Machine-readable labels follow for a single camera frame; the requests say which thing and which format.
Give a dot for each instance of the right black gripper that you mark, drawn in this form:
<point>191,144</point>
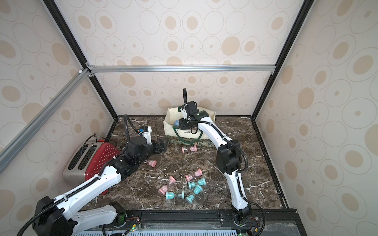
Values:
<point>183,124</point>

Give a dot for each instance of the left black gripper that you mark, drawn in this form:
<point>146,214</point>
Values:
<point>158,148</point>

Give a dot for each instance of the pink hourglass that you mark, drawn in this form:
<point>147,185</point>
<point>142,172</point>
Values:
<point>172,180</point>
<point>151,163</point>
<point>189,149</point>
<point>163,189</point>
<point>196,174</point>

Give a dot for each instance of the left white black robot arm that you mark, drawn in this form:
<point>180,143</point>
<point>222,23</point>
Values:
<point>55,217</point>

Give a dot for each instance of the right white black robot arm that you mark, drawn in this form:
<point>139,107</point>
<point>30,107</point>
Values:
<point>230,159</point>

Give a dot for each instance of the pink hourglass top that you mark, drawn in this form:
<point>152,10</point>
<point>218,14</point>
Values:
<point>189,149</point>

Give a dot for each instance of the pink hourglass bottom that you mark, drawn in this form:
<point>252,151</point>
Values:
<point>163,189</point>

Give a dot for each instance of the teal hourglass bottom left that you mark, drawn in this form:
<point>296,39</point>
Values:
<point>172,195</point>

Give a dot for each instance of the teal hourglass bottom right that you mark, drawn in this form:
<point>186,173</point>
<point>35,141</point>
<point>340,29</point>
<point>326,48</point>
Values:
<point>191,197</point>

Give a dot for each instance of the red and steel toaster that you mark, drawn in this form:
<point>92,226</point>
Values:
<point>87,161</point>

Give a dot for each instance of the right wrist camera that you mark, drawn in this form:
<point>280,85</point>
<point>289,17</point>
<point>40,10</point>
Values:
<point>189,109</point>

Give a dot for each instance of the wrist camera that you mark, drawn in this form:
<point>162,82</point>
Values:
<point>189,109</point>
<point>145,131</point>

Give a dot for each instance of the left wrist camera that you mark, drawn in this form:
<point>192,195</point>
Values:
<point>145,131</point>

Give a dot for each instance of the aluminium frame rail back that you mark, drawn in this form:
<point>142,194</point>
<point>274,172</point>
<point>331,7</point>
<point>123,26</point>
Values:
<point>181,68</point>

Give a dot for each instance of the aluminium frame rail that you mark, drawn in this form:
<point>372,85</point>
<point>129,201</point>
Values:
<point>181,68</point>
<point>19,142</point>

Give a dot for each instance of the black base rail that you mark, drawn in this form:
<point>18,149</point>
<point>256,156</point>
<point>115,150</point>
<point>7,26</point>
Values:
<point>272,222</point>

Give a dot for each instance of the aluminium frame rail left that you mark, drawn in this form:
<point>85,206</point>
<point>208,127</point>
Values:
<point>19,142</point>

